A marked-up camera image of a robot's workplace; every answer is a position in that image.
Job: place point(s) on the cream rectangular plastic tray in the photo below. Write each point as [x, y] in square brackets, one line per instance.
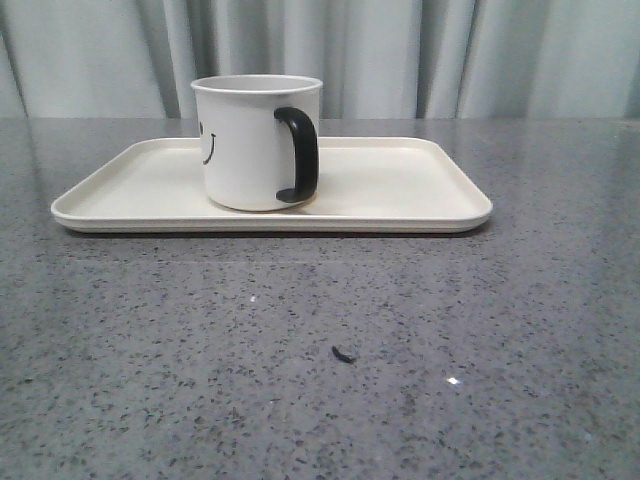
[366, 184]

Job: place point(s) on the small black debris piece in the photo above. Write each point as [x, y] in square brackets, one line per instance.
[342, 357]

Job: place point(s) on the white smiley mug black handle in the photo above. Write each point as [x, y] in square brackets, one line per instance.
[259, 141]

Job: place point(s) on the pale grey pleated curtain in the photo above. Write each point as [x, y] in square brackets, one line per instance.
[377, 59]

